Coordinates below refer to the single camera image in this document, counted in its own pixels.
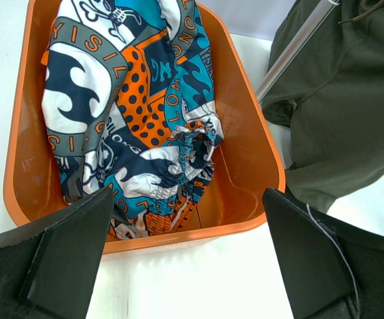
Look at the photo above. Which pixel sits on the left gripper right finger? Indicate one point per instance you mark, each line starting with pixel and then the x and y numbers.
pixel 330 269

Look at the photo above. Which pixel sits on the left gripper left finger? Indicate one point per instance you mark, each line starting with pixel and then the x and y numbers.
pixel 48 267

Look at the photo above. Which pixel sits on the olive green shorts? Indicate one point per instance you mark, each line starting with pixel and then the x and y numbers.
pixel 331 97

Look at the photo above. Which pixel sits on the colourful patterned shorts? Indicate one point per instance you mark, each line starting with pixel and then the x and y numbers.
pixel 129 104

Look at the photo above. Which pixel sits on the orange plastic laundry basket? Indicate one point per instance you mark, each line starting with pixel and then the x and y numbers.
pixel 246 163

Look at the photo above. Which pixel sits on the silver clothes rack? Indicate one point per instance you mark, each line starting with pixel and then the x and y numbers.
pixel 303 35

